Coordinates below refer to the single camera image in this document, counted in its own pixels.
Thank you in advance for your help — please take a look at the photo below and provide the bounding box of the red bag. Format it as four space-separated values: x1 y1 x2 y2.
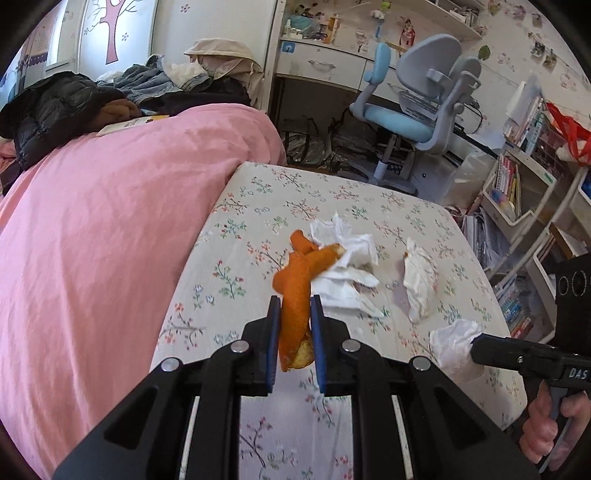
546 102 591 166

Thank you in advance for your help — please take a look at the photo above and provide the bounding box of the beige cloth pile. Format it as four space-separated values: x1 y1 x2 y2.
183 38 264 98

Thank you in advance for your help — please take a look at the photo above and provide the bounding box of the blue grey desk chair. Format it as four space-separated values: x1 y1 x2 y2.
339 34 482 196

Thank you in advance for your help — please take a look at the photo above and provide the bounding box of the pink duvet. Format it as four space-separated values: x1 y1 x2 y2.
1 104 284 479

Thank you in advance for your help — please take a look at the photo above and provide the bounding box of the brown plush toy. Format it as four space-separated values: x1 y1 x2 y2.
85 99 141 132

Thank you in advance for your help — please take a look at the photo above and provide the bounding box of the white tissue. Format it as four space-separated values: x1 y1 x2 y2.
310 213 384 318
403 238 439 323

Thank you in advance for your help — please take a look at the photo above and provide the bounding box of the black puffer jacket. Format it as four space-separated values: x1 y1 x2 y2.
1 71 124 171

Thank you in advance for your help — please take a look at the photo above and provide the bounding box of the long orange peel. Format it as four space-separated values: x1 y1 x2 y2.
273 230 344 372

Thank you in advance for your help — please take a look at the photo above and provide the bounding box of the denim clothes pile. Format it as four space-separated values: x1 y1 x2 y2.
97 54 212 106

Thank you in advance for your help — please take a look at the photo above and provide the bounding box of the person's right hand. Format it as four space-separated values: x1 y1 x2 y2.
519 381 590 471

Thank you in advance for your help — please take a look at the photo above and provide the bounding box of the white tissue ball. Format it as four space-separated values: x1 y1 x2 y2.
429 319 484 384

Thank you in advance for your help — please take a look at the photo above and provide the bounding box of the white desk with drawers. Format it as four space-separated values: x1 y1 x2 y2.
260 1 484 112

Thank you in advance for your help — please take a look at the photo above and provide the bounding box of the white book shelf rack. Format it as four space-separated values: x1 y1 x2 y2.
463 76 590 343

